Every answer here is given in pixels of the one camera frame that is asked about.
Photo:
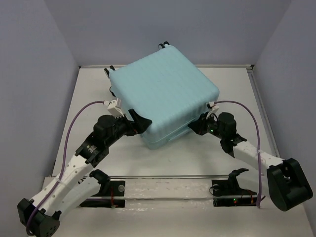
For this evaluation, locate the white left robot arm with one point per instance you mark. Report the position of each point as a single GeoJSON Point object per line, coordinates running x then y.
{"type": "Point", "coordinates": [79, 179]}

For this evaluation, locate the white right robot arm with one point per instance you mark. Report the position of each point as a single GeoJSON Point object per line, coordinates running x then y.
{"type": "Point", "coordinates": [287, 183]}

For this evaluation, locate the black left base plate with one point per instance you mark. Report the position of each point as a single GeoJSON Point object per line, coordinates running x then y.
{"type": "Point", "coordinates": [110, 196]}

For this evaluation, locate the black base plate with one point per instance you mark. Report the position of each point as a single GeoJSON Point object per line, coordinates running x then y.
{"type": "Point", "coordinates": [227, 195]}
{"type": "Point", "coordinates": [110, 196]}

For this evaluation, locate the aluminium table rail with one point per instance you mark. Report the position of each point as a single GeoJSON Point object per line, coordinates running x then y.
{"type": "Point", "coordinates": [262, 111]}

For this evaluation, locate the light blue hard-shell suitcase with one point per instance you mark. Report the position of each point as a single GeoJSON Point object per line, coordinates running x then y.
{"type": "Point", "coordinates": [165, 87]}

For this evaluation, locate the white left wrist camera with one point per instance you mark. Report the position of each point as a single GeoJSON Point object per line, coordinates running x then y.
{"type": "Point", "coordinates": [114, 107]}

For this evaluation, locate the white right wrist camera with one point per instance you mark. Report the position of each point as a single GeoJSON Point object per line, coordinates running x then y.
{"type": "Point", "coordinates": [213, 108]}

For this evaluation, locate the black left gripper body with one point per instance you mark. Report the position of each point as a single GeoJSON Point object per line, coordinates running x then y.
{"type": "Point", "coordinates": [123, 127]}

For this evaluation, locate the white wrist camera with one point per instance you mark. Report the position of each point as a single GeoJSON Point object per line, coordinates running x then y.
{"type": "Point", "coordinates": [213, 108]}
{"type": "Point", "coordinates": [114, 107]}

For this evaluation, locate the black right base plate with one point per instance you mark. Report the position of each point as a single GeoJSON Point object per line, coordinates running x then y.
{"type": "Point", "coordinates": [227, 195]}

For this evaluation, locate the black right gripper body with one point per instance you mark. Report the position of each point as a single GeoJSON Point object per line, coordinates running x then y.
{"type": "Point", "coordinates": [208, 125]}

